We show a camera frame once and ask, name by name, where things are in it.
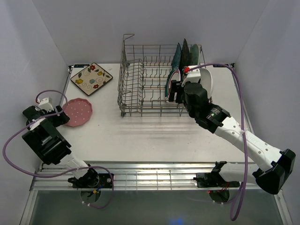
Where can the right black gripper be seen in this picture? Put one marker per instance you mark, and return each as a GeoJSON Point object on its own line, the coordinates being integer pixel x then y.
{"type": "Point", "coordinates": [179, 89]}

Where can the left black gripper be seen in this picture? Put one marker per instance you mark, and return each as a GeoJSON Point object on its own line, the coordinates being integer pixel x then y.
{"type": "Point", "coordinates": [61, 119]}

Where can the pink dotted scalloped plate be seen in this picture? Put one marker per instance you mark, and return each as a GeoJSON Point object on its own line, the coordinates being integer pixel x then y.
{"type": "Point", "coordinates": [79, 111]}

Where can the round plate teal rim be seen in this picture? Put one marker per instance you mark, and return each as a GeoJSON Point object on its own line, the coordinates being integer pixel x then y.
{"type": "Point", "coordinates": [173, 76]}

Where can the teal square plate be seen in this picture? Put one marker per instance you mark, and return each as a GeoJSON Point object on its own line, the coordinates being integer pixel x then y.
{"type": "Point", "coordinates": [177, 57]}

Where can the black floral square plate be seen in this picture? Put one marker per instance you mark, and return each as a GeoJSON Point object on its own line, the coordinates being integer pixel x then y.
{"type": "Point", "coordinates": [185, 56]}

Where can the cream floral square plate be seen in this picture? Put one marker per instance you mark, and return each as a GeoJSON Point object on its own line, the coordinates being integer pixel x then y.
{"type": "Point", "coordinates": [91, 78]}

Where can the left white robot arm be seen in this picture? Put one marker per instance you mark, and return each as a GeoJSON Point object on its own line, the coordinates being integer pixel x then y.
{"type": "Point", "coordinates": [52, 148]}

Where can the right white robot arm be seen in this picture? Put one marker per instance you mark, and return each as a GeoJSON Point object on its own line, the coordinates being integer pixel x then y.
{"type": "Point", "coordinates": [271, 167]}

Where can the pale green plate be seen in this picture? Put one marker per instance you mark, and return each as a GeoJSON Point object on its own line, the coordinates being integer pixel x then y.
{"type": "Point", "coordinates": [194, 55]}

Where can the right black table label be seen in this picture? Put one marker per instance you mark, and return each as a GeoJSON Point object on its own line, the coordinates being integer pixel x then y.
{"type": "Point", "coordinates": [220, 65]}

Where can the black table label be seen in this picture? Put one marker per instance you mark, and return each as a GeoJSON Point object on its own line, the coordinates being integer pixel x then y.
{"type": "Point", "coordinates": [220, 65]}
{"type": "Point", "coordinates": [80, 65]}

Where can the left black table label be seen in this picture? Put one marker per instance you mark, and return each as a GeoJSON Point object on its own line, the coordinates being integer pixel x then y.
{"type": "Point", "coordinates": [80, 65]}

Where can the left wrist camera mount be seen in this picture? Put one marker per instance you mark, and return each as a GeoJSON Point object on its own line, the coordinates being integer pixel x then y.
{"type": "Point", "coordinates": [45, 104]}

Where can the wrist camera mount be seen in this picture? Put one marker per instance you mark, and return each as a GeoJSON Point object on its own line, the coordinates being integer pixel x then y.
{"type": "Point", "coordinates": [193, 75]}
{"type": "Point", "coordinates": [45, 104]}

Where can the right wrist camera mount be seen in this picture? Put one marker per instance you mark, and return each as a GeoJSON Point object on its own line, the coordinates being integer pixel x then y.
{"type": "Point", "coordinates": [193, 75]}

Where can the grey wire dish rack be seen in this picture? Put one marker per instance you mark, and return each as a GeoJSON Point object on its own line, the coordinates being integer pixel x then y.
{"type": "Point", "coordinates": [144, 70]}

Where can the aluminium rail frame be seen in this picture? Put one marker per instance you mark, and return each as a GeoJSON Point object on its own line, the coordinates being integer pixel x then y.
{"type": "Point", "coordinates": [152, 152]}

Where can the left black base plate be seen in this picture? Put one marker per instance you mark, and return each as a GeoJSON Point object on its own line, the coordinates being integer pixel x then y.
{"type": "Point", "coordinates": [103, 180]}

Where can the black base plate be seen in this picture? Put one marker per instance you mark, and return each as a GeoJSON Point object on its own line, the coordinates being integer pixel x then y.
{"type": "Point", "coordinates": [103, 180]}
{"type": "Point", "coordinates": [209, 180]}

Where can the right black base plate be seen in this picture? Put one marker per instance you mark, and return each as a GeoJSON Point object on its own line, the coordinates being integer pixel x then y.
{"type": "Point", "coordinates": [209, 180]}

